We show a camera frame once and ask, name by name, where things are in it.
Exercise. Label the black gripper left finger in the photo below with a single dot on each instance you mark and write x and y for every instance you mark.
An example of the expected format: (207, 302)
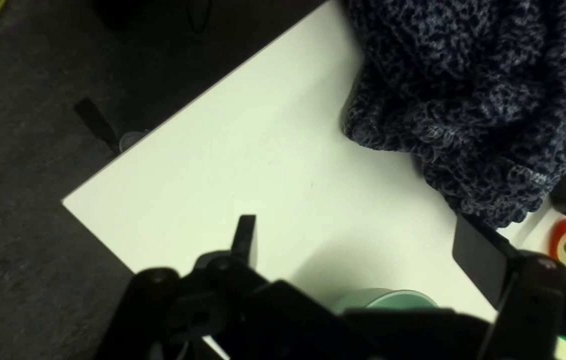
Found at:
(245, 237)

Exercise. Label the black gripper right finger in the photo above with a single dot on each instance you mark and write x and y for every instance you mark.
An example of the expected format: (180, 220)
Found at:
(485, 260)

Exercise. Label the dark blue knit blanket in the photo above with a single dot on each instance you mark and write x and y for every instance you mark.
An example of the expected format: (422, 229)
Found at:
(483, 87)

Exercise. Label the mint green bowl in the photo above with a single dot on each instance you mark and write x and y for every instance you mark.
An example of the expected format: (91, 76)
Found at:
(382, 299)

